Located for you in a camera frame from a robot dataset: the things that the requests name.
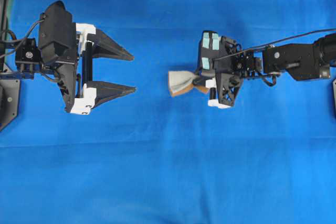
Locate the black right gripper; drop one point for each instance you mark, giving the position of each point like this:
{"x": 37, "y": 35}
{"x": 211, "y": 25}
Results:
{"x": 224, "y": 87}

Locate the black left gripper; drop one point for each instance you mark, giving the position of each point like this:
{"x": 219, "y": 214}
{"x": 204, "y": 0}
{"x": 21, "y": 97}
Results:
{"x": 78, "y": 97}

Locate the white and orange sponge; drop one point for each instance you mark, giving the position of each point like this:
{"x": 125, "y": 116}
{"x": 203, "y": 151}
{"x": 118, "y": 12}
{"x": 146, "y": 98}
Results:
{"x": 181, "y": 82}

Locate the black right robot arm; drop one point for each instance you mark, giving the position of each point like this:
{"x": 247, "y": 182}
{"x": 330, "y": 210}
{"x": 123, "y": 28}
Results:
{"x": 302, "y": 61}

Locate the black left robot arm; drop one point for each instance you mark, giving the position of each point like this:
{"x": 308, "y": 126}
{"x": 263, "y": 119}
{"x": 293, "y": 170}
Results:
{"x": 29, "y": 62}

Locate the blue table cloth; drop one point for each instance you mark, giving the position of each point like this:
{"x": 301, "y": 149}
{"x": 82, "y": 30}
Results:
{"x": 150, "y": 158}

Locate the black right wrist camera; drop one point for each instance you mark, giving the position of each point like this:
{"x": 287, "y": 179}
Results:
{"x": 213, "y": 46}

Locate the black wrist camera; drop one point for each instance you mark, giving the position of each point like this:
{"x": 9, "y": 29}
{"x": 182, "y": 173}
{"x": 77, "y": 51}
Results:
{"x": 213, "y": 46}
{"x": 57, "y": 35}

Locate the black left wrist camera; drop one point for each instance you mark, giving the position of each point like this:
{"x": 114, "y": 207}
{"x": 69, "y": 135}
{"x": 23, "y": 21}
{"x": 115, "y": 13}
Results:
{"x": 57, "y": 35}

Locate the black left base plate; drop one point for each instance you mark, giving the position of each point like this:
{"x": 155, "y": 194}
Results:
{"x": 10, "y": 92}

